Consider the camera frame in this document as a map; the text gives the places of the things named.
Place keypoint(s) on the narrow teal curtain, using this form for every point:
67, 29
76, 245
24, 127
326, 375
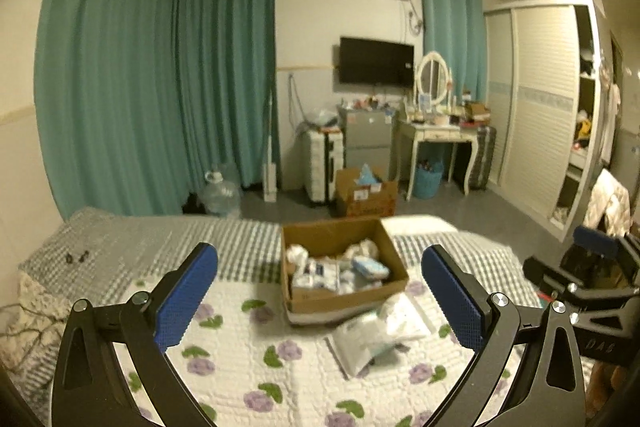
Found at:
456, 29

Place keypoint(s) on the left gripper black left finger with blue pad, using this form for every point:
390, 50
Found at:
89, 387

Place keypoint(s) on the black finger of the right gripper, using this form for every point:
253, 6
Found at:
595, 241
553, 284

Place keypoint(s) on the white quilt purple flowers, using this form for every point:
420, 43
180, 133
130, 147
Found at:
246, 365

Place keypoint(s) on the white plastic bottle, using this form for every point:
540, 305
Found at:
365, 248

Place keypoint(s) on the white sliding wardrobe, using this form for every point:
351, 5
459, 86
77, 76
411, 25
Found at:
548, 66

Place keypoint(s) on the clear water jug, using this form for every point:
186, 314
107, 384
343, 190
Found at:
221, 197

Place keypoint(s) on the white suitcase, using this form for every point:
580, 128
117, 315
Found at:
324, 157

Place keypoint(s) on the patterned pillow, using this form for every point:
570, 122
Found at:
31, 325

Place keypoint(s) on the brown cardboard box on bed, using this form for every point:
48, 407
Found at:
328, 240

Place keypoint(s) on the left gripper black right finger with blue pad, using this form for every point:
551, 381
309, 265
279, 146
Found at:
547, 388

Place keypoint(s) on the white jacket on chair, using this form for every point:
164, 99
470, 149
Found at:
609, 201

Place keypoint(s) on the blue laundry basket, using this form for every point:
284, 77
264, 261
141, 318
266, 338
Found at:
427, 179

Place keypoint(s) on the clear plastic bag pack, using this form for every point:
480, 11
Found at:
359, 340

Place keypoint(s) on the cream lace cloth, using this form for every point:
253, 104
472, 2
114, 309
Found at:
297, 255

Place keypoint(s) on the blue tissue pack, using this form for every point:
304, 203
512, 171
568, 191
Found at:
369, 268

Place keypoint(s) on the large teal curtain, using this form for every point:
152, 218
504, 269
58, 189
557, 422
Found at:
137, 99

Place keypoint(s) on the white stick vacuum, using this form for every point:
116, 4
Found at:
269, 170

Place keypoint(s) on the grey mini fridge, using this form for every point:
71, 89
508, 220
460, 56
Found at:
368, 138

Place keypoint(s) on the black wall television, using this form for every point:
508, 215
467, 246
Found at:
375, 62

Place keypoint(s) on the floral tissue pack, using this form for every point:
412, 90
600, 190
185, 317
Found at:
318, 274

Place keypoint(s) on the white oval vanity mirror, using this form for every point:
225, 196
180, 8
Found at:
432, 80

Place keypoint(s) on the cardboard box on floor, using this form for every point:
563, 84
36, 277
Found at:
378, 199

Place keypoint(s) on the striped dark suitcase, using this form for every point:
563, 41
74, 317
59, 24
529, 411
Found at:
486, 141

